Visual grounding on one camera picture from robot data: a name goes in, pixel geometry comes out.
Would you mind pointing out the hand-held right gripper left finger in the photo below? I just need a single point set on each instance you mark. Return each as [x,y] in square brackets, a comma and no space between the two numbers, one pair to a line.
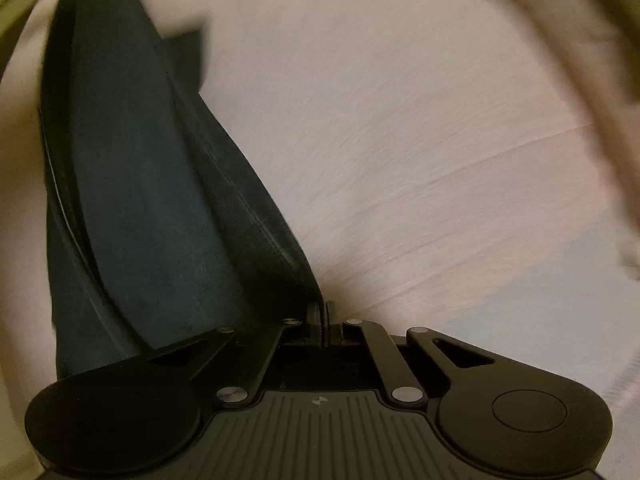
[314,321]

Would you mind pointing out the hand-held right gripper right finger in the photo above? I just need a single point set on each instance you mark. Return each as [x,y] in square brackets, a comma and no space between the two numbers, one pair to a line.
[331,321]

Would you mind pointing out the dark teal pants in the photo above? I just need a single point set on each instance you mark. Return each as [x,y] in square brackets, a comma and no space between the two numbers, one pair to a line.
[140,185]

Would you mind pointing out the pale striped bed blanket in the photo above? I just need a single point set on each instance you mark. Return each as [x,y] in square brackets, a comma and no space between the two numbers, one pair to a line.
[400,160]

